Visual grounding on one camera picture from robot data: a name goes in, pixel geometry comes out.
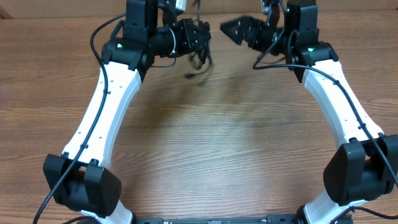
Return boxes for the black USB cable long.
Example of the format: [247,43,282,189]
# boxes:
[184,0,214,85]

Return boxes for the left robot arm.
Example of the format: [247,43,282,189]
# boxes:
[43,0,211,223]

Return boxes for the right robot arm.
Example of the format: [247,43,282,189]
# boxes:
[220,1,397,223]

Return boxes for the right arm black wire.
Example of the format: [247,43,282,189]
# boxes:
[252,0,398,220]

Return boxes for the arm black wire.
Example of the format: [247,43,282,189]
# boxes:
[252,0,398,220]
[32,12,127,224]

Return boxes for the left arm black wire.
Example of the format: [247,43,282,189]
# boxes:
[32,12,127,224]

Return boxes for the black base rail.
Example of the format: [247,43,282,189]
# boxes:
[133,214,304,224]

